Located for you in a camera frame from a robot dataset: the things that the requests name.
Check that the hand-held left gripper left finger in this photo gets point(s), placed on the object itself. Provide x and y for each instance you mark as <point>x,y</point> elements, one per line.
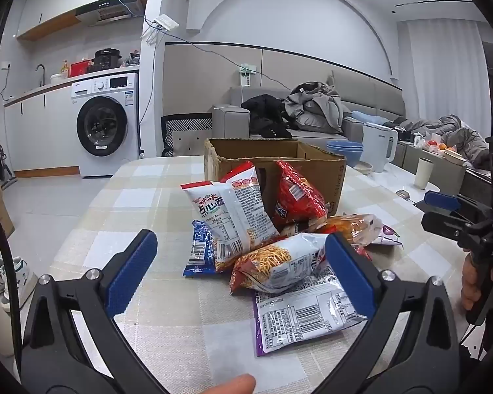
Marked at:
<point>131,271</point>

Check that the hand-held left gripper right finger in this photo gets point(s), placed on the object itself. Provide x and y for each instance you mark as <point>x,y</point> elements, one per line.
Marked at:
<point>349,275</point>

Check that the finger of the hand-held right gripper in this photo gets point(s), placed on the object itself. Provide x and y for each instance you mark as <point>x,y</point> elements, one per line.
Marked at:
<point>443,202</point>
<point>439,221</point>

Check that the clear biscuit packet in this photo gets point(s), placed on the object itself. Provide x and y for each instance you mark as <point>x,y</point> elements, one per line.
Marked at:
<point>349,227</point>

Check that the purple edged snack packet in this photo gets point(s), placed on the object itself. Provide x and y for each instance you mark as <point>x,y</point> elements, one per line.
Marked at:
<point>300,316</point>

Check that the blue snack packet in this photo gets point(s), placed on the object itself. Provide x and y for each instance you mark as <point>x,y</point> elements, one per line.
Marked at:
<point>199,250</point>

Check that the orange white noodle snack packet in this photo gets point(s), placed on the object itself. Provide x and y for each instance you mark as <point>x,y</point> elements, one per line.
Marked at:
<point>279,262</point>

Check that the red chip bag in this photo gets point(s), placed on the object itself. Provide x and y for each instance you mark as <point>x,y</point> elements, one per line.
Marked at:
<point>300,193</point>

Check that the brown cardboard box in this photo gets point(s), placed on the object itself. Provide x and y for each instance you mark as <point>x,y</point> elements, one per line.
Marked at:
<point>332,180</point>

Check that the person's right hand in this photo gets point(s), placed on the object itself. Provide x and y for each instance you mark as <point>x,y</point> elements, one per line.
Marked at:
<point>466,283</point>

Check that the person's left hand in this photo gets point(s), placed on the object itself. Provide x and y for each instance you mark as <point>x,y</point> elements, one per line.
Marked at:
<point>236,385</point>

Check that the grey coffee table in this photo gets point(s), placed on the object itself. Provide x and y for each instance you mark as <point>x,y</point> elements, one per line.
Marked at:
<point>443,176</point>

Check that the white cup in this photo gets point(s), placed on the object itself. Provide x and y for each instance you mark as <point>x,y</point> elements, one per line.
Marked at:
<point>423,174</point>

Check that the beige food bowl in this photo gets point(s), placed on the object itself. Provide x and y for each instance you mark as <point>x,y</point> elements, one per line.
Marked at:
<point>454,156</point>

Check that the grey blanket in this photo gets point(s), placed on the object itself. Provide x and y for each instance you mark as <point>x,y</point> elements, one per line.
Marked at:
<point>464,135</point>

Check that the orange fruit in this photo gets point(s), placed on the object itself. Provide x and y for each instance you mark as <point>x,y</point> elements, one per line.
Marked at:
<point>443,146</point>

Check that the checked tablecloth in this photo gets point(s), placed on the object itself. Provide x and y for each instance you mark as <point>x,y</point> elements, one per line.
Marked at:
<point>148,197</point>

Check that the white electric kettle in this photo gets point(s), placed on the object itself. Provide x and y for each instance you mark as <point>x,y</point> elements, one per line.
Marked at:
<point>378,147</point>

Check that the stacked blue bowls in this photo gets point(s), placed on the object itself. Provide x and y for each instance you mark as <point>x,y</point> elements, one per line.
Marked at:
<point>345,152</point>

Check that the light blue cloth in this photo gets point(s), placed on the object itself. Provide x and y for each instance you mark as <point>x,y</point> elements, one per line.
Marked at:
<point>369,118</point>

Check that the white curtain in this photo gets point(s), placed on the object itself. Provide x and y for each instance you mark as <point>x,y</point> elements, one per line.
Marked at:
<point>443,69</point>

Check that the white washing machine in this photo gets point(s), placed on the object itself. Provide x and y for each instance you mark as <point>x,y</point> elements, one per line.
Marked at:
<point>107,127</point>

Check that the black white patterned mat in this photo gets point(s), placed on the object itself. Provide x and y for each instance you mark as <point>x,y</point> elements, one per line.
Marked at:
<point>185,131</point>

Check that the grey clothes pile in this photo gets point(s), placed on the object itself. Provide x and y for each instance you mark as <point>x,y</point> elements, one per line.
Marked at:
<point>320,106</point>

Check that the dark floor mop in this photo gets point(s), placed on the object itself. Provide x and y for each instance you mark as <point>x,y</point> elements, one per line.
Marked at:
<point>5,171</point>

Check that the white kitchen counter cabinet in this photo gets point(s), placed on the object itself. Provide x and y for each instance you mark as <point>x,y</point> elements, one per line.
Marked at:
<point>41,123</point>

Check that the black jacket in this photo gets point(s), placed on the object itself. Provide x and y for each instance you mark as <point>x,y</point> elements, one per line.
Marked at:
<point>267,115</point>

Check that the grey sofa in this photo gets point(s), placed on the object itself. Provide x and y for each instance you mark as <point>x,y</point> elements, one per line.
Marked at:
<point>234,119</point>

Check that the white pot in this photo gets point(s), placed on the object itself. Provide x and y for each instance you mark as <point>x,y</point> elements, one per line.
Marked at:
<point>56,78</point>

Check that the red box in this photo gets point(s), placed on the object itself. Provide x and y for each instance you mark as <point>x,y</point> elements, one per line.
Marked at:
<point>80,69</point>

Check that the grey bag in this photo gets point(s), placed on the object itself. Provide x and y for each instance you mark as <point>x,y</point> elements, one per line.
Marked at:
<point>132,59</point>

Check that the black pressure cooker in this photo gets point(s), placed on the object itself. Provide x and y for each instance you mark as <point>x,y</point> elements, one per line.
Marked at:
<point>106,60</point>

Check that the yellow bottle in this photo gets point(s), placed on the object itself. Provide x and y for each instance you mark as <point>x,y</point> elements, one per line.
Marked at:
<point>65,69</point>

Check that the kitchen faucet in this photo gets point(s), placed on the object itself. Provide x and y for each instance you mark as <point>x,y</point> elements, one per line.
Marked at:
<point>43,74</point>

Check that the range hood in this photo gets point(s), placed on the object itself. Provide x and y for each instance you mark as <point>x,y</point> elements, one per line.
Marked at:
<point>107,10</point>

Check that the wall socket with charger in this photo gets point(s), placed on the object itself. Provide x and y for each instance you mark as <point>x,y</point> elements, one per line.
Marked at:
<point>246,76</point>

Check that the white wall router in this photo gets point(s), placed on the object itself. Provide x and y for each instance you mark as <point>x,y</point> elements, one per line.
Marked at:
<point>164,22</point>

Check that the white wall cabinet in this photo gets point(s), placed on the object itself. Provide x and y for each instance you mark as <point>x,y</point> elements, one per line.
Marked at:
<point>45,12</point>

